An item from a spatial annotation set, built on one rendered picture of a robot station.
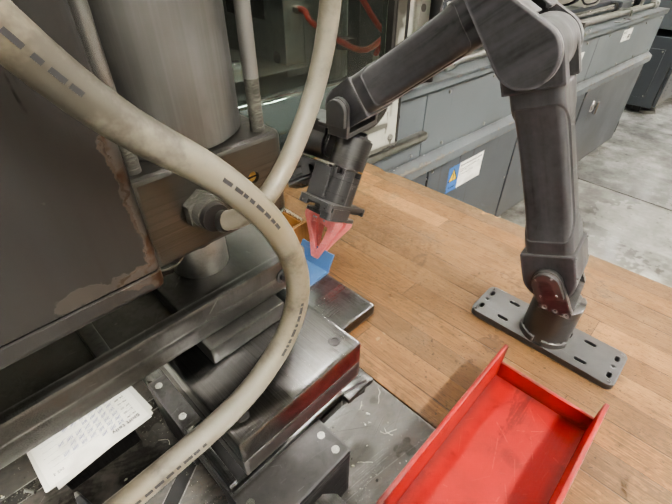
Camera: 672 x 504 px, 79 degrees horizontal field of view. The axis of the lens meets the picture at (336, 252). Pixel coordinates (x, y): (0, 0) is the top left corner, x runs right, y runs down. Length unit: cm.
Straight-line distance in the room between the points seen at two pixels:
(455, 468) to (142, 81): 46
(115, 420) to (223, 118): 38
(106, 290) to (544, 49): 41
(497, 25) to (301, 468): 45
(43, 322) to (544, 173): 47
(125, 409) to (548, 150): 54
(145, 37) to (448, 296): 58
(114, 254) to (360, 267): 56
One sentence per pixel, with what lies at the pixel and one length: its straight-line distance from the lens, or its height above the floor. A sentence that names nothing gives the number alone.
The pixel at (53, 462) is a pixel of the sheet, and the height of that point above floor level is 95.
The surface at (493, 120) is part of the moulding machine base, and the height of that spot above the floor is 73.
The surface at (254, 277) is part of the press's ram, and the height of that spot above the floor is 118.
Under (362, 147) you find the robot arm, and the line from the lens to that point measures 63.
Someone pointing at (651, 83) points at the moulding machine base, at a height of 28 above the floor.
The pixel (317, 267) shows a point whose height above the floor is 92.
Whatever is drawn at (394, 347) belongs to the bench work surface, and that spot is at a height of 90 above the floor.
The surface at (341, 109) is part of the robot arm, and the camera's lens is 59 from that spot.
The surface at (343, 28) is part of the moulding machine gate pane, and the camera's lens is 112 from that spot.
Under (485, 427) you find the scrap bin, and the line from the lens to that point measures 55.
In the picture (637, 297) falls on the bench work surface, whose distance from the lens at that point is 82.
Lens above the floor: 136
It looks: 38 degrees down
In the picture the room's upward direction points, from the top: straight up
